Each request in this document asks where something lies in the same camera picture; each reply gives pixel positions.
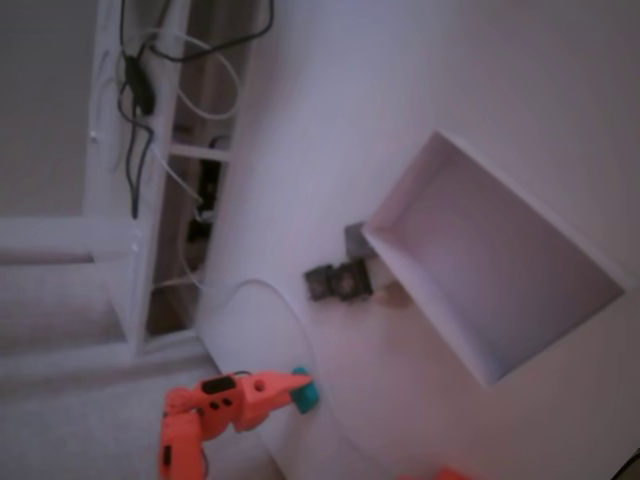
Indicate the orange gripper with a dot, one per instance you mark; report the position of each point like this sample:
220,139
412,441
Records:
261,395

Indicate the green cube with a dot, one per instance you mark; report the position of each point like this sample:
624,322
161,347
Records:
306,400

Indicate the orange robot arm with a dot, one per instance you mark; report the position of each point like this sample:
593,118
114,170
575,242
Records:
180,435

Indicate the white cardboard bin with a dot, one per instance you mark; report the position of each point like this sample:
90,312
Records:
500,270

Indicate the black box with clear lid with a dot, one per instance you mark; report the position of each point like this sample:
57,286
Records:
317,284

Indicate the black box with brown disc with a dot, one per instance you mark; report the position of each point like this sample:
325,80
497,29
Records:
350,282

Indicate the silver metal tin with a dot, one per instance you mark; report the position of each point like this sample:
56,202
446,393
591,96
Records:
356,240

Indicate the white metal frame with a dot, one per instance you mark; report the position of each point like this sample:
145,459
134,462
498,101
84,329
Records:
107,175

